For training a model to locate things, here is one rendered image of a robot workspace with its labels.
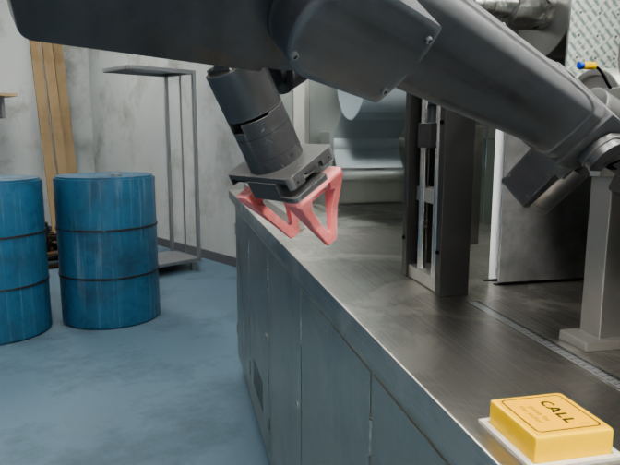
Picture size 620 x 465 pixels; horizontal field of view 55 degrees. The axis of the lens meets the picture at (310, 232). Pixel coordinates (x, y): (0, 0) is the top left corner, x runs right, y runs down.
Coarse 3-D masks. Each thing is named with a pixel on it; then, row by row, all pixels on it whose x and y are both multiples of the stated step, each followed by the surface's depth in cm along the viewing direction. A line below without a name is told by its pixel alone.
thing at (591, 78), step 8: (584, 72) 78; (592, 72) 76; (608, 72) 74; (616, 72) 74; (584, 80) 79; (592, 80) 77; (600, 80) 76; (608, 80) 74; (616, 80) 72; (592, 88) 77; (608, 88) 75
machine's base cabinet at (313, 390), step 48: (240, 240) 258; (240, 288) 265; (288, 288) 148; (240, 336) 273; (288, 336) 151; (336, 336) 104; (288, 384) 153; (336, 384) 105; (384, 384) 81; (288, 432) 156; (336, 432) 106; (384, 432) 81
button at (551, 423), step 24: (504, 408) 50; (528, 408) 50; (552, 408) 50; (576, 408) 50; (504, 432) 50; (528, 432) 47; (552, 432) 46; (576, 432) 46; (600, 432) 47; (528, 456) 47; (552, 456) 46; (576, 456) 47
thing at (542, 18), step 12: (516, 0) 84; (528, 0) 83; (540, 0) 84; (552, 0) 84; (516, 12) 84; (528, 12) 84; (540, 12) 84; (552, 12) 85; (516, 24) 85; (528, 24) 86; (540, 24) 86
